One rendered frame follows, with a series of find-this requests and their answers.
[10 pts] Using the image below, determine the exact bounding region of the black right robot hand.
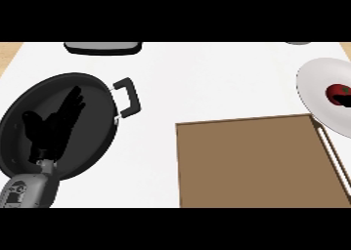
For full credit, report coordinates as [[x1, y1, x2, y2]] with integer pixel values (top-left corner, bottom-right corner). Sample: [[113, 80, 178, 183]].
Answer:
[[330, 94, 351, 109]]

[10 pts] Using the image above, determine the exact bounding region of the brown wooden tray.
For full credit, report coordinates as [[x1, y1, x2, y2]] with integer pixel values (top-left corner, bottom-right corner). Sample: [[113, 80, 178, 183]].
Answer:
[[175, 112, 351, 209]]

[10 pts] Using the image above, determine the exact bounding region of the red tomato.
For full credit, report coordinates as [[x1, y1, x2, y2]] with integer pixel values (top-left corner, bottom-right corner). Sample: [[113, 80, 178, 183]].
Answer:
[[323, 83, 351, 106]]

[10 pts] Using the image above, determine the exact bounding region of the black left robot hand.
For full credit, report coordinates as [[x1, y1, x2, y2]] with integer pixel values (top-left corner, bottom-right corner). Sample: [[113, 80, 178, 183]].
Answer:
[[21, 85, 88, 162]]

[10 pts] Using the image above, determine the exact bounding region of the white round plate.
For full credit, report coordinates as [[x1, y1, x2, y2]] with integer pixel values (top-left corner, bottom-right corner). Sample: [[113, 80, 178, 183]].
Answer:
[[295, 57, 351, 142]]

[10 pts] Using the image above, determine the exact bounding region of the dark grey rectangular appliance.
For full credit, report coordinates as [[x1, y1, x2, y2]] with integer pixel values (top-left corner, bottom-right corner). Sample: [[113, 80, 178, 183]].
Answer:
[[62, 42, 144, 57]]

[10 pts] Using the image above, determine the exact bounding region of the black two-handled pan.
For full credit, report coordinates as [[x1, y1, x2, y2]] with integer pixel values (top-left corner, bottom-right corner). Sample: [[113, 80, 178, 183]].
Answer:
[[0, 71, 144, 182]]

